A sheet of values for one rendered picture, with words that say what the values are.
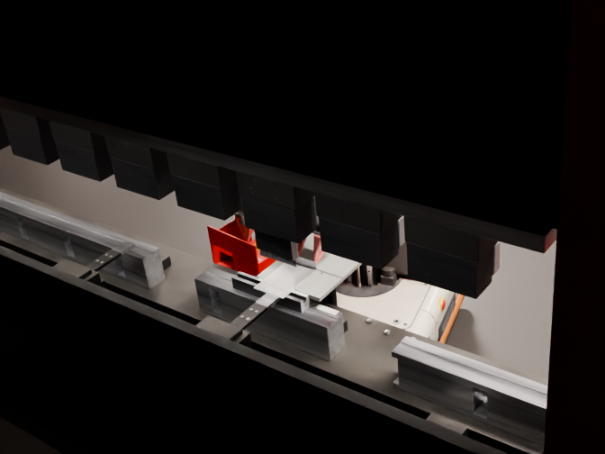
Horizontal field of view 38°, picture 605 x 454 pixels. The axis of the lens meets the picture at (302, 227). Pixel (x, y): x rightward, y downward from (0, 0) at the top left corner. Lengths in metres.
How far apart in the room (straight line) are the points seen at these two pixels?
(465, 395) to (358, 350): 0.31
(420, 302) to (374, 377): 1.24
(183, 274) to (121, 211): 2.26
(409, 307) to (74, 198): 2.26
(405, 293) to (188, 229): 1.45
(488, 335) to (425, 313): 0.43
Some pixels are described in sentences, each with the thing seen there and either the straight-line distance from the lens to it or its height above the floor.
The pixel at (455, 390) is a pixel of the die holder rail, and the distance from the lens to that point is 1.79.
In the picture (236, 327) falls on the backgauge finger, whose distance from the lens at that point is 1.83.
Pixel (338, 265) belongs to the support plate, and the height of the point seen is 1.00.
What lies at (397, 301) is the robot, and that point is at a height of 0.28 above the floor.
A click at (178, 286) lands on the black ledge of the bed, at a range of 2.27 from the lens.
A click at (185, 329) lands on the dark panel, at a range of 1.33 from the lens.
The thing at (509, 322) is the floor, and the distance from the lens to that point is 3.50.
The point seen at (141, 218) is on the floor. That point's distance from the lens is 4.45.
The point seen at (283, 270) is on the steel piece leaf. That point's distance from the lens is 2.04.
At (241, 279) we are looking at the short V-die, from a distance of 2.03.
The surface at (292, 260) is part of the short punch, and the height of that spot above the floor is 1.09.
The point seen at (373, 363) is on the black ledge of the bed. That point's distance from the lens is 1.95.
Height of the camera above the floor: 2.12
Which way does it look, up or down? 31 degrees down
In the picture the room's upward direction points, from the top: 6 degrees counter-clockwise
